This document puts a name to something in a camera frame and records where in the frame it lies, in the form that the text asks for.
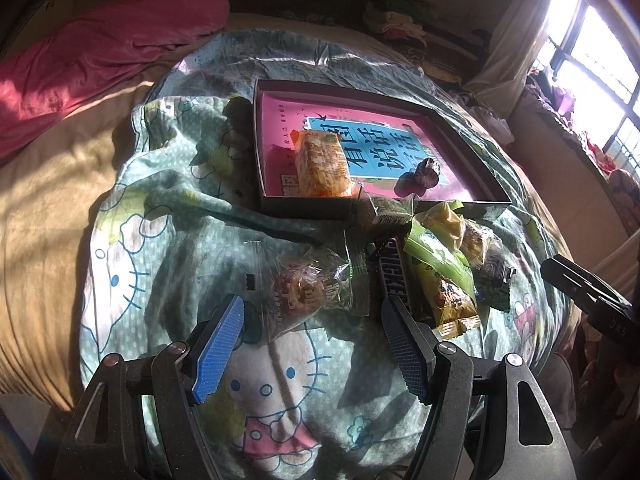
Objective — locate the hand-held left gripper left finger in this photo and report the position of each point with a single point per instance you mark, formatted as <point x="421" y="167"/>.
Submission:
<point x="220" y="352"/>

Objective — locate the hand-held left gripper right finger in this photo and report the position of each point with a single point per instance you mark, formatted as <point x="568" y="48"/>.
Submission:
<point x="405" y="352"/>

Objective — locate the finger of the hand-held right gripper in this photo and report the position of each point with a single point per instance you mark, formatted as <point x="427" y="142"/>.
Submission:
<point x="575" y="282"/>

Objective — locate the yellow cartoon snack packet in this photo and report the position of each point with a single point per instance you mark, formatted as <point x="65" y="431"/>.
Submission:
<point x="450" y="305"/>

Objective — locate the clear brown snack packet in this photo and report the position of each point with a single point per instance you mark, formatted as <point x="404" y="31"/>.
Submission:
<point x="479" y="245"/>

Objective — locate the clear cookie snack packet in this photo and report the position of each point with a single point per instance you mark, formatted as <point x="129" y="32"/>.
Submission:
<point x="312" y="285"/>

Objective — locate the dark cardboard box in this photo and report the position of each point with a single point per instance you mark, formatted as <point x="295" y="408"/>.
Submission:
<point x="310" y="87"/>

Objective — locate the dark chocolate bar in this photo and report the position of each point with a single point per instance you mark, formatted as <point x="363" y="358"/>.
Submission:
<point x="394" y="272"/>

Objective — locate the dark green snack packet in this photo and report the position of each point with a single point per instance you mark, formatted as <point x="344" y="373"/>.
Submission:
<point x="492" y="285"/>

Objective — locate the bright green snack packet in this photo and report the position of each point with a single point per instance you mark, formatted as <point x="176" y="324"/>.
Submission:
<point x="435" y="257"/>

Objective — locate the red floral cloth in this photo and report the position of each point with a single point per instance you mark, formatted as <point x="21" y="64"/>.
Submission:
<point x="612" y="170"/>

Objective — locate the cartoon cat printed blanket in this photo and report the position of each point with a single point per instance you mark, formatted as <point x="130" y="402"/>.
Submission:
<point x="165" y="240"/>

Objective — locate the pale yellow snack packet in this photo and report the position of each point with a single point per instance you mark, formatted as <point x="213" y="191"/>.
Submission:
<point x="444" y="222"/>

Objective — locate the small green snack packet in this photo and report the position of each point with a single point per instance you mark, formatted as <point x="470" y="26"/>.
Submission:
<point x="391" y="210"/>

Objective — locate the dark purple wrapped candy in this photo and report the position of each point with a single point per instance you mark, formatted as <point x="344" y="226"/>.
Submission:
<point x="420" y="175"/>

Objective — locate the purple frilly cloth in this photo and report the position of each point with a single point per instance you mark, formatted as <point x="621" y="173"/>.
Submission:
<point x="560" y="100"/>

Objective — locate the orange snack packet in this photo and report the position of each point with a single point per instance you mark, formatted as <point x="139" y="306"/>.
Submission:
<point x="322" y="162"/>

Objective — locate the beige bedsheet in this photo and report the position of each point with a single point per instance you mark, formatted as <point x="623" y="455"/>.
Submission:
<point x="50" y="220"/>

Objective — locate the barred window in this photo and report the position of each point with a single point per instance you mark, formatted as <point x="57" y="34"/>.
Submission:
<point x="595" y="50"/>

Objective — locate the pink book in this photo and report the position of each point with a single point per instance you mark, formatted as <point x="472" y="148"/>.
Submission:
<point x="280" y="125"/>

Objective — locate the beige curtain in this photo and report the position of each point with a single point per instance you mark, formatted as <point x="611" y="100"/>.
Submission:
<point x="515" y="40"/>

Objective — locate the pile of clothes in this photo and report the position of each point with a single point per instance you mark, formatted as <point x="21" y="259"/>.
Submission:
<point x="405" y="25"/>

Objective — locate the pink pillow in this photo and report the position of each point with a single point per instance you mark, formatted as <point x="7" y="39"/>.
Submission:
<point x="100" y="55"/>

